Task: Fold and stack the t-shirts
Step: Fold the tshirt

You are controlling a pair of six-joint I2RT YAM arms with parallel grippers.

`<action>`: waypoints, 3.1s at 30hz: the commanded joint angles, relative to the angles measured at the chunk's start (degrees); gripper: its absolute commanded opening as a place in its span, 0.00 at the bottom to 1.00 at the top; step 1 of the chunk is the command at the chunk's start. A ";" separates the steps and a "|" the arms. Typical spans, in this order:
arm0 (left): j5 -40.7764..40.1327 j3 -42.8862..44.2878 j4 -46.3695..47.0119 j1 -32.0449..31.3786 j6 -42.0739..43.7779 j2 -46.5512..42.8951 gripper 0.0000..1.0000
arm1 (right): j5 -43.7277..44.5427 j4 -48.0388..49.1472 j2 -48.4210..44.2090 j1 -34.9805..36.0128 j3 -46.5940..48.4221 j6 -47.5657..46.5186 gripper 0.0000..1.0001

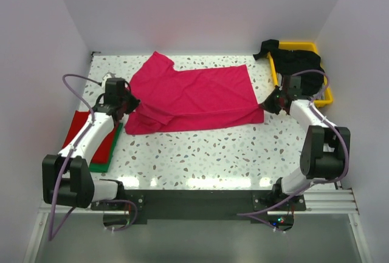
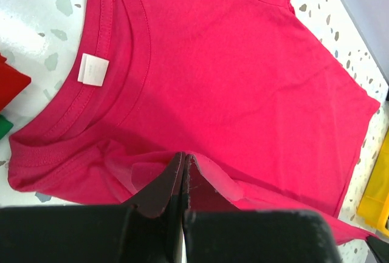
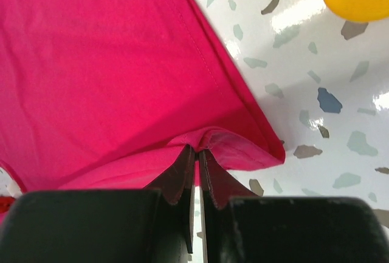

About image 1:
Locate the black t shirt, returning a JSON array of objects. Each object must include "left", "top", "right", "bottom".
[{"left": 253, "top": 39, "right": 325, "bottom": 96}]

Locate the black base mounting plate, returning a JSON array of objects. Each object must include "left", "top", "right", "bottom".
[{"left": 91, "top": 188, "right": 305, "bottom": 230}]

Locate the green folded t shirt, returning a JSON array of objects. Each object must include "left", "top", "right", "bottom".
[{"left": 89, "top": 123, "right": 123, "bottom": 173}]

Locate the aluminium frame rail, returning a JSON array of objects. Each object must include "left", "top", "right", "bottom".
[{"left": 38, "top": 189, "right": 359, "bottom": 214}]

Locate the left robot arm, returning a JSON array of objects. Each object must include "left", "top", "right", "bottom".
[{"left": 42, "top": 78, "right": 140, "bottom": 210}]

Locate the grey t shirt in bin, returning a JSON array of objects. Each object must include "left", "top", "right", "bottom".
[{"left": 314, "top": 85, "right": 327, "bottom": 101}]

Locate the red folded t shirt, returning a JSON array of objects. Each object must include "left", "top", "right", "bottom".
[{"left": 62, "top": 111, "right": 123, "bottom": 164}]

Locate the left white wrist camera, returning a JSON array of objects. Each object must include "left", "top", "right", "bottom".
[{"left": 102, "top": 72, "right": 115, "bottom": 87}]

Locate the yellow plastic bin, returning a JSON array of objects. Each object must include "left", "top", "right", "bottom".
[{"left": 267, "top": 41, "right": 334, "bottom": 108}]

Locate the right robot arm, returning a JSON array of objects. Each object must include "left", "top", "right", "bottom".
[{"left": 260, "top": 75, "right": 351, "bottom": 210}]

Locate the pink t shirt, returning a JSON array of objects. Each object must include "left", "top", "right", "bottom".
[{"left": 125, "top": 52, "right": 264, "bottom": 135}]

